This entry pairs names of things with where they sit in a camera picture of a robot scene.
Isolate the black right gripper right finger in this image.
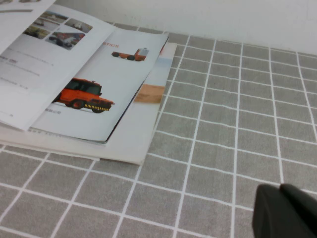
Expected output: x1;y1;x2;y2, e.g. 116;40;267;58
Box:
280;183;317;238

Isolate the white plain paper sheet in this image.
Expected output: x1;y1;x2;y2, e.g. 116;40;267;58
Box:
0;142;101;162

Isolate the brochure with orange truck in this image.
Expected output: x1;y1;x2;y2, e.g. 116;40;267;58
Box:
0;42;178;166

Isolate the grey white-grid tablecloth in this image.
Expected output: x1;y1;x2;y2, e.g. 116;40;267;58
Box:
0;22;317;238

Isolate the product catalogue book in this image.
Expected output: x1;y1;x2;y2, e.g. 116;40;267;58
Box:
0;0;170;145

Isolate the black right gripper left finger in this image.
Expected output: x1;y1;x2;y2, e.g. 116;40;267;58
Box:
252;183;313;238

